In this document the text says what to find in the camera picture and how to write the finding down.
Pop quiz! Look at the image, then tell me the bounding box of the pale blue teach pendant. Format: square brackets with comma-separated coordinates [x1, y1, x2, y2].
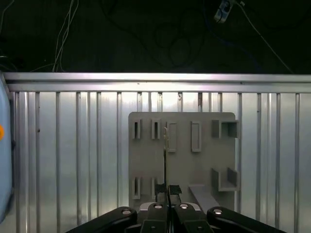
[0, 72, 14, 214]

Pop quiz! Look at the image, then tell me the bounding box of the slotted parts rack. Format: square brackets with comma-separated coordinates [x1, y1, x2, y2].
[128, 111, 241, 212]

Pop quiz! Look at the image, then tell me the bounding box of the blue and white clamp device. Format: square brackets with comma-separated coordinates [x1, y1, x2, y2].
[213, 0, 235, 24]

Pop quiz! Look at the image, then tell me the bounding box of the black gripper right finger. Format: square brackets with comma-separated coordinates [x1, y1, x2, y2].
[169, 184, 289, 233]

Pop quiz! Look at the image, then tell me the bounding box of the blue cable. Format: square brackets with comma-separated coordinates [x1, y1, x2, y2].
[204, 9, 260, 71]

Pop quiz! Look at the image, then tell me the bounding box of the thin white cable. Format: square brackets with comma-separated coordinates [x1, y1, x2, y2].
[30, 0, 80, 72]

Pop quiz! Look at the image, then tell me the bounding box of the thin grey cable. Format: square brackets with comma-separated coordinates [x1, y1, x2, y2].
[235, 0, 294, 73]

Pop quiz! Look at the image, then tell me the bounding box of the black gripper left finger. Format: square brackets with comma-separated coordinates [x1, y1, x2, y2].
[64, 184, 169, 233]

